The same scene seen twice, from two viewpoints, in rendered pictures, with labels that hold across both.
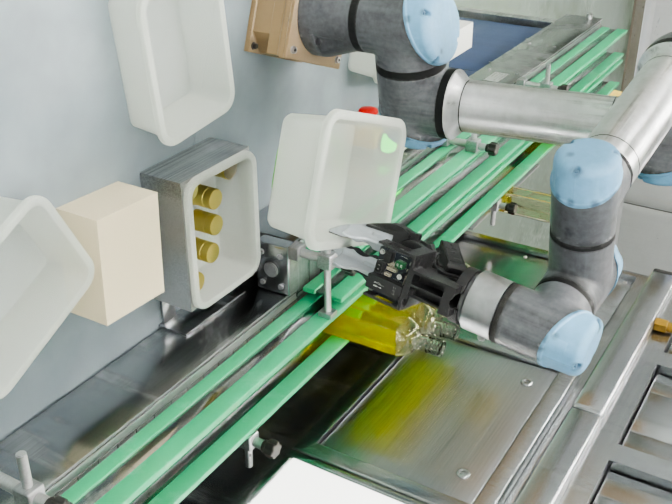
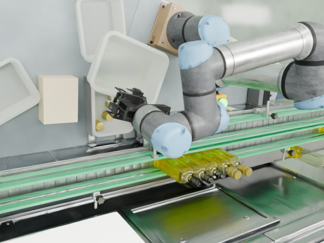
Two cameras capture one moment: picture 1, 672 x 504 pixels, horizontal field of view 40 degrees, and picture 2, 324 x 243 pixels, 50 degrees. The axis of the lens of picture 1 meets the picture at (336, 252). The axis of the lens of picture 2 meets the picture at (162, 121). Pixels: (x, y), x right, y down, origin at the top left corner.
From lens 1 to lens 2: 70 cm
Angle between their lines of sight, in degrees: 28
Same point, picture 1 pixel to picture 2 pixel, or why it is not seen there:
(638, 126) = (241, 44)
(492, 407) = (221, 221)
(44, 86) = (39, 26)
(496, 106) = not seen: hidden behind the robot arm
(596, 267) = (198, 107)
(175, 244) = (89, 106)
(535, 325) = (152, 126)
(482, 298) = (140, 113)
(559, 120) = (258, 74)
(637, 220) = not seen: outside the picture
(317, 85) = not seen: hidden behind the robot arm
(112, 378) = (51, 153)
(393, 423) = (169, 213)
